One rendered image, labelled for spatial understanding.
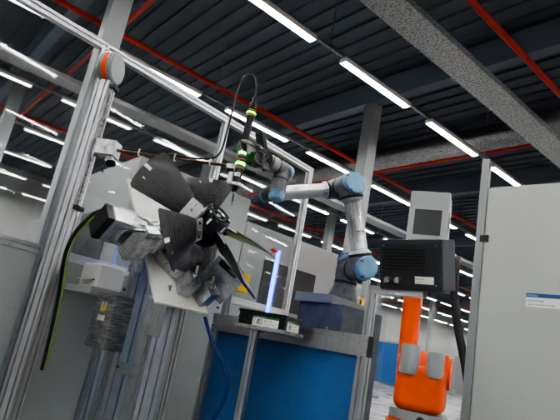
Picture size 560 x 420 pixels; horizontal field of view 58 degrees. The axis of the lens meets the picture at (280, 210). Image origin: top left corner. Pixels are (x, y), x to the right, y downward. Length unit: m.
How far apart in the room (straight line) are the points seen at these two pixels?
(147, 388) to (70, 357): 0.62
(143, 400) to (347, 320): 0.98
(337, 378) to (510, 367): 1.46
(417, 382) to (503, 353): 2.46
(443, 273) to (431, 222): 4.11
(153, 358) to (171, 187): 0.67
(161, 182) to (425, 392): 4.20
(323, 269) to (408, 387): 1.98
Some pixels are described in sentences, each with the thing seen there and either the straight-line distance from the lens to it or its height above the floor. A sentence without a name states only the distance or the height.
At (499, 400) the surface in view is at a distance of 3.35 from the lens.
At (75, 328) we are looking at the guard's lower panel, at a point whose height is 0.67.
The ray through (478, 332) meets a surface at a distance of 3.41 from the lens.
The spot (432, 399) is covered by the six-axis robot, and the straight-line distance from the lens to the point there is 5.70.
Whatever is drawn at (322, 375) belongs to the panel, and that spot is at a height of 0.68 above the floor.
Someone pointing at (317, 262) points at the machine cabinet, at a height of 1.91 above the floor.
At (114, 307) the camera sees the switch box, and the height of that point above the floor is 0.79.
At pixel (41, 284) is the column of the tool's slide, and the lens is 2.38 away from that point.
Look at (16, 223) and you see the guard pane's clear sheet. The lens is 2.50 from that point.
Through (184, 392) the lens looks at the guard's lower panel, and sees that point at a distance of 3.05.
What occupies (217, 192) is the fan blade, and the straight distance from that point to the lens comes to 2.29.
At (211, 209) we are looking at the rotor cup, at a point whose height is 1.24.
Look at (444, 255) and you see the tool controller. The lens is 1.92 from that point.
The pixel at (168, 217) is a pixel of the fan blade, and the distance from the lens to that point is 1.85.
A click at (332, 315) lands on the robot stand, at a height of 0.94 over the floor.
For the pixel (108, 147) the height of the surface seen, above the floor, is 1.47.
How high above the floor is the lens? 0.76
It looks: 15 degrees up
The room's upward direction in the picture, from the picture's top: 11 degrees clockwise
